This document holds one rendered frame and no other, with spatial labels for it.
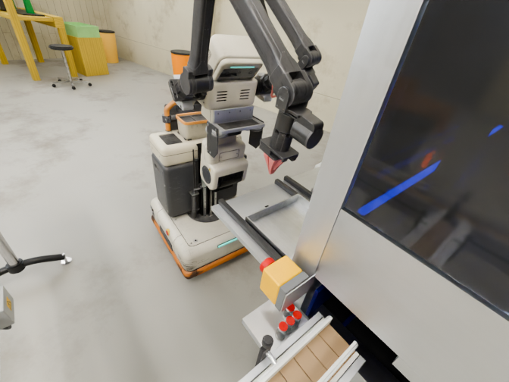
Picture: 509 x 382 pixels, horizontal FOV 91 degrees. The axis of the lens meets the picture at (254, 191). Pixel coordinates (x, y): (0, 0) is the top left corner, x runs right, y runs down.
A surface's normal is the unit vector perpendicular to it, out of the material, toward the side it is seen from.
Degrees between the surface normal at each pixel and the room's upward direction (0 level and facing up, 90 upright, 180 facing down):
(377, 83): 90
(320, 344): 0
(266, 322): 0
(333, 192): 90
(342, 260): 90
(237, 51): 42
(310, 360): 0
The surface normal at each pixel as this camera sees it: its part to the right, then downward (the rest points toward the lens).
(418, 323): -0.78, 0.29
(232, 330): 0.11, -0.81
